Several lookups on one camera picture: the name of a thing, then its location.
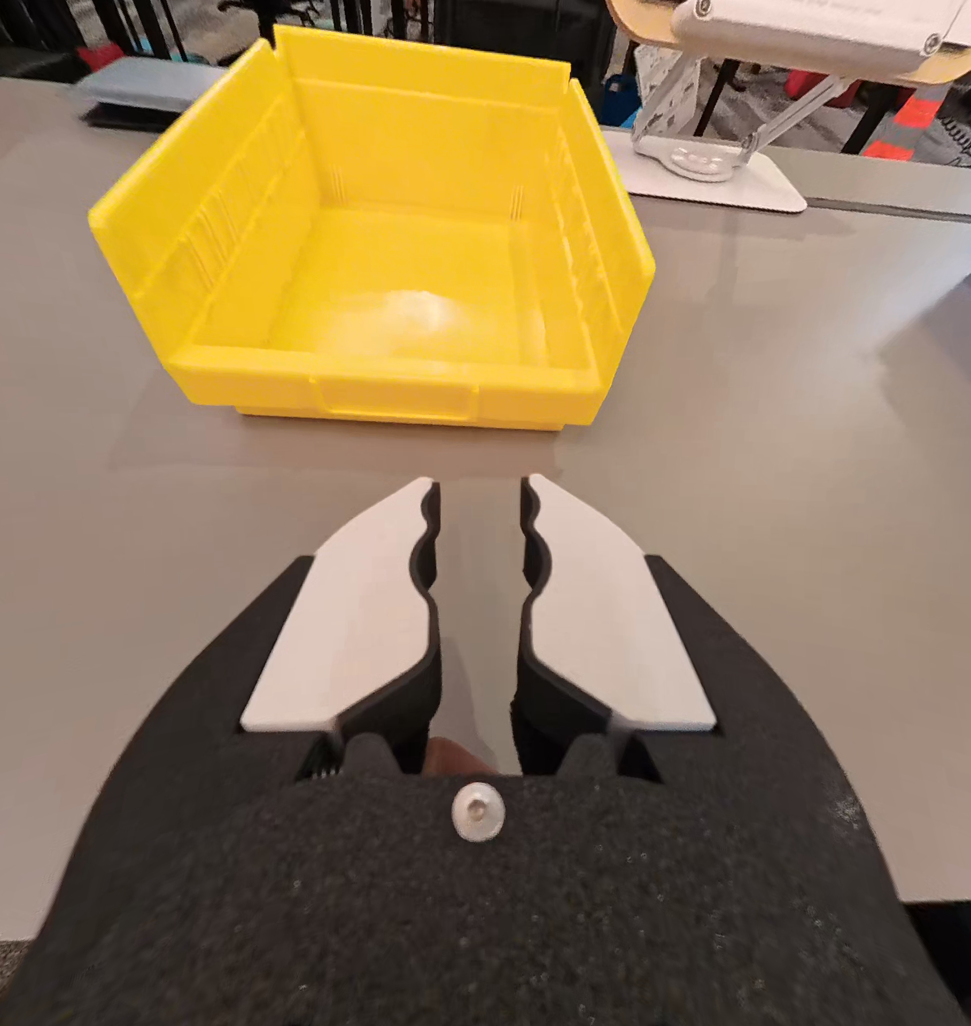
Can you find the white desk stand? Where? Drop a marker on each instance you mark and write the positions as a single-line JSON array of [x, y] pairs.
[[734, 184]]

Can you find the black office chair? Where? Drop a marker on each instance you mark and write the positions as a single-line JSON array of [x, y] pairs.
[[525, 36]]

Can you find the teal bag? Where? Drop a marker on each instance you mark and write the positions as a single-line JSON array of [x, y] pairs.
[[620, 102]]

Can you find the red bag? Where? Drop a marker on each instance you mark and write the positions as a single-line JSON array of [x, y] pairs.
[[100, 58]]

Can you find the grey desk hatch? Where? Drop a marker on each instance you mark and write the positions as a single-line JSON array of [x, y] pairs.
[[156, 88]]

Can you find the white printed sheet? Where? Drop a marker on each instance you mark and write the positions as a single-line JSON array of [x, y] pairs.
[[661, 72]]

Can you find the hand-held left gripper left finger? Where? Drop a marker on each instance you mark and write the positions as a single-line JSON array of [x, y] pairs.
[[349, 633]]

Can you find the yellow plastic bin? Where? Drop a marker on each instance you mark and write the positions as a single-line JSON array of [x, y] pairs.
[[213, 200]]

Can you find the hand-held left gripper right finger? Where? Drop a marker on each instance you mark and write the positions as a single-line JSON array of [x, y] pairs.
[[613, 633]]

